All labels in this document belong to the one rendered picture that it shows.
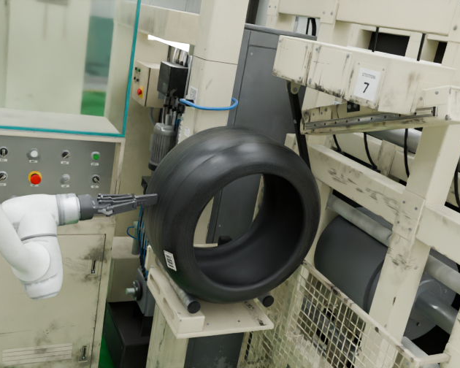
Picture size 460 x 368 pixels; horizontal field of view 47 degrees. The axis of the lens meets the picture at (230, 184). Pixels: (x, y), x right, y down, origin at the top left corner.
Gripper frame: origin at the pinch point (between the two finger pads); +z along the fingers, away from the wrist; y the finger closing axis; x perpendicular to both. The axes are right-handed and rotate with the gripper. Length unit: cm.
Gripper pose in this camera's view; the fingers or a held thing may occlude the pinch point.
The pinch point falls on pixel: (145, 199)
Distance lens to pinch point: 163.1
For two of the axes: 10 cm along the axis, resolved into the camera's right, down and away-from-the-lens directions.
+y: -4.1, -3.4, 8.5
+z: 9.1, -1.0, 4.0
